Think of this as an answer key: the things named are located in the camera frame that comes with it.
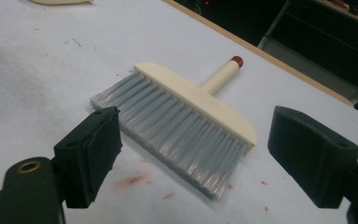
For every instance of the cream brush with grey bristles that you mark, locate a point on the cream brush with grey bristles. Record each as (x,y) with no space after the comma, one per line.
(183,124)

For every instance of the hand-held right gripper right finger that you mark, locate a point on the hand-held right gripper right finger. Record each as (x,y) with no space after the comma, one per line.
(313,155)

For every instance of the cream dustpan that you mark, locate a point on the cream dustpan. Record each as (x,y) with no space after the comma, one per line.
(60,1)

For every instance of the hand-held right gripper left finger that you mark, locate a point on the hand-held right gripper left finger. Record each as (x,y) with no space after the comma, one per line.
(88,155)

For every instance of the white metal desk frame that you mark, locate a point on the white metal desk frame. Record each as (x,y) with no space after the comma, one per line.
(310,65)

